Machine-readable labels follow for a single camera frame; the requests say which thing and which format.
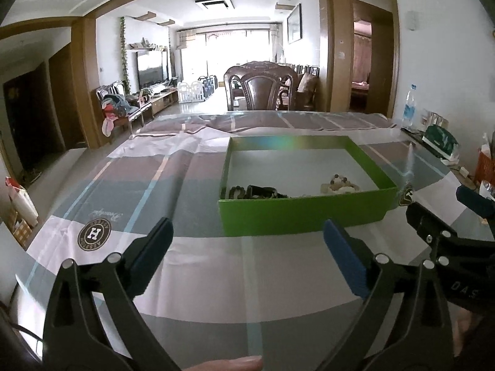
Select chair with piled clothes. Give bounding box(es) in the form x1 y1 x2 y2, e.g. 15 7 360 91
96 81 152 137

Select green ivy garland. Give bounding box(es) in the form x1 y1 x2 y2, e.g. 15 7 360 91
119 16 133 96

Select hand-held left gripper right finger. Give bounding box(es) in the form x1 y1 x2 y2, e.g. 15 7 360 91
317 220 455 371

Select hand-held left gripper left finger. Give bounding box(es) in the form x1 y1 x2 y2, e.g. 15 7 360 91
42 217 182 371

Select green bead bracelet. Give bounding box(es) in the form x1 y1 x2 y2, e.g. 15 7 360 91
247 185 289 200

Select red and white gift bag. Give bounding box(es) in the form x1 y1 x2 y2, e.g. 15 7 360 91
5 177 40 248

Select white play fence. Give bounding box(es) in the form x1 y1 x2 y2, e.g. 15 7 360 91
178 75 219 103

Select square ceiling lamp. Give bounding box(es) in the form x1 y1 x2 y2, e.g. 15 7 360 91
195 0 236 11

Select orange basket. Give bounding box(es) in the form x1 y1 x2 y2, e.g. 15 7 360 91
476 149 495 187

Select grey checked printed tablecloth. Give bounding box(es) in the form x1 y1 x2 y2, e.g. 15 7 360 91
15 110 495 371

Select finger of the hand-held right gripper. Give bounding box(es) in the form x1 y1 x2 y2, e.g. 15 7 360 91
455 185 495 214
406 202 458 268

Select wooden chair with brown cushion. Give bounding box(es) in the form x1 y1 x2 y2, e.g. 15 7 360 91
296 71 320 111

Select pale bead bracelet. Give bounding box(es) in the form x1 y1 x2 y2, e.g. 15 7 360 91
320 180 362 194

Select green tissue pack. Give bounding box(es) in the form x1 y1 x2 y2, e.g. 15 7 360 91
421 124 462 160

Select small white boxes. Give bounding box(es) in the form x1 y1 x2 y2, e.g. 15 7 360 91
421 110 450 129

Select wooden television cabinet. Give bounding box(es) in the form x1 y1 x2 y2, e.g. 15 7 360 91
131 86 179 117

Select person's left hand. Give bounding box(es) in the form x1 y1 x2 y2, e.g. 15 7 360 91
182 356 264 371

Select television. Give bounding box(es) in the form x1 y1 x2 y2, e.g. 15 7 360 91
136 51 170 88

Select dark wooden carved chair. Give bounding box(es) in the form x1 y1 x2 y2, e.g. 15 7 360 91
223 61 298 112

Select green cardboard box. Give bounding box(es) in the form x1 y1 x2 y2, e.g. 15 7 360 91
217 135 399 237

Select framed wall picture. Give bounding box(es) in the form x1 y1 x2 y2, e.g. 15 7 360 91
287 4 303 45

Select clear water bottle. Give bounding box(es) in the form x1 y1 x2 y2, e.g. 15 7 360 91
402 84 419 129

